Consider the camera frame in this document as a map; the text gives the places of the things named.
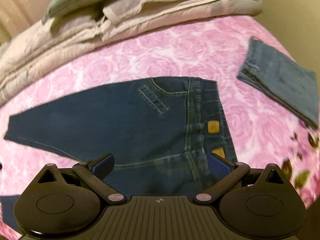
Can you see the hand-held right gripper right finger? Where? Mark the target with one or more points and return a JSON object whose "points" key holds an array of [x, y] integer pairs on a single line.
{"points": [[218, 166]]}

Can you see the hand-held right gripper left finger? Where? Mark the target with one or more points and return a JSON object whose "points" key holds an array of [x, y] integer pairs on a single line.
{"points": [[103, 166]]}

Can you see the dark blue jeans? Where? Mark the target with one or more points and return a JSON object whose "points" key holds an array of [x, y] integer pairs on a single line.
{"points": [[112, 120]]}

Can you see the faded blue jeans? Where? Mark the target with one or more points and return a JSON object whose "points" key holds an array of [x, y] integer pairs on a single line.
{"points": [[277, 80]]}

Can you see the pink floral blanket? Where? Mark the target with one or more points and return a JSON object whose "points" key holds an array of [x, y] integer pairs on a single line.
{"points": [[150, 55]]}

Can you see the grey duvet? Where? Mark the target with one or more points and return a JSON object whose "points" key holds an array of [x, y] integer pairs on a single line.
{"points": [[50, 55]]}

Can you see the pink curtain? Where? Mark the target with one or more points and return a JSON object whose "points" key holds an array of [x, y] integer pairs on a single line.
{"points": [[22, 10]]}

